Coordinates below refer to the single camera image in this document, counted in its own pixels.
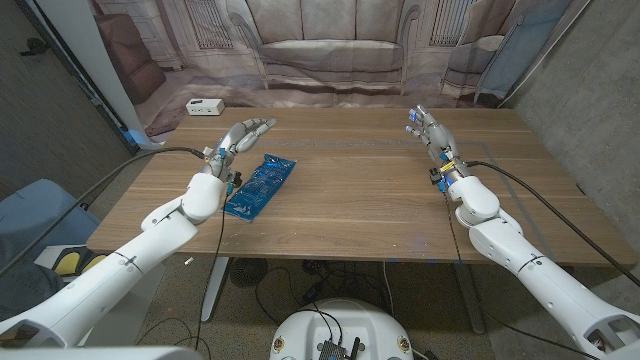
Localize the blue grey chair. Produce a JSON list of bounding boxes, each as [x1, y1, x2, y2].
[[0, 178, 101, 254]]

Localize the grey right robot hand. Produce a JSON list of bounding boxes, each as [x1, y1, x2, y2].
[[404, 103, 471, 186]]

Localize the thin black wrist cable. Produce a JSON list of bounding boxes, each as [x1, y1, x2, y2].
[[193, 192, 232, 351], [442, 192, 599, 359]]

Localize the person leg in jeans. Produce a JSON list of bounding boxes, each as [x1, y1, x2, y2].
[[0, 239, 66, 321]]

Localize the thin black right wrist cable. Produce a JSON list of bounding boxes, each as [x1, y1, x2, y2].
[[442, 192, 599, 359]]

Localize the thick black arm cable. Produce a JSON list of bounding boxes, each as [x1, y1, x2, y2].
[[465, 160, 640, 287], [0, 146, 207, 277]]

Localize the white power strip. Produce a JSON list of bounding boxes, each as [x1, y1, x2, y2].
[[185, 98, 226, 117]]

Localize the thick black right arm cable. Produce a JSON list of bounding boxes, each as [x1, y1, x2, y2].
[[465, 160, 640, 287]]

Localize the black floor cable bundle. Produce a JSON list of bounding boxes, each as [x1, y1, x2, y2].
[[254, 259, 391, 326]]

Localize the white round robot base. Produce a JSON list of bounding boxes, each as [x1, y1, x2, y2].
[[269, 298, 415, 360]]

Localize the grey tape outline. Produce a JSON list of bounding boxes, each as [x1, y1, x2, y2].
[[249, 140, 556, 261]]

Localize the grey table leg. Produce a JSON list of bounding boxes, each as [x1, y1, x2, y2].
[[452, 262, 487, 335]]

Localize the white table leg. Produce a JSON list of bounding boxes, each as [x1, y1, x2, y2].
[[199, 257, 231, 323]]

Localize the printed living room backdrop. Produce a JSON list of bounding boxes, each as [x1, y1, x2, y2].
[[89, 0, 591, 139]]

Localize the thin black left wrist cable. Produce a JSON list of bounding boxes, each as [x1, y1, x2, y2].
[[193, 192, 232, 351]]

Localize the black yellow foot pedal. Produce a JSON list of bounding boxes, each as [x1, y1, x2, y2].
[[52, 249, 110, 277]]

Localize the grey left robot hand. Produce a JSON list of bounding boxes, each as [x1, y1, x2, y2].
[[202, 117, 278, 184]]

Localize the black round floor fan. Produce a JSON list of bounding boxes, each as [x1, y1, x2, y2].
[[229, 257, 269, 289]]

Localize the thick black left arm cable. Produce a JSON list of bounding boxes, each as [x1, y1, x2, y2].
[[0, 146, 207, 277]]

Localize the black electronics box with antenna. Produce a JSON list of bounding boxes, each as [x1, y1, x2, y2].
[[317, 337, 362, 360]]

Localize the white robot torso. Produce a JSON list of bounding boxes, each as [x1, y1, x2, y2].
[[0, 345, 204, 360]]

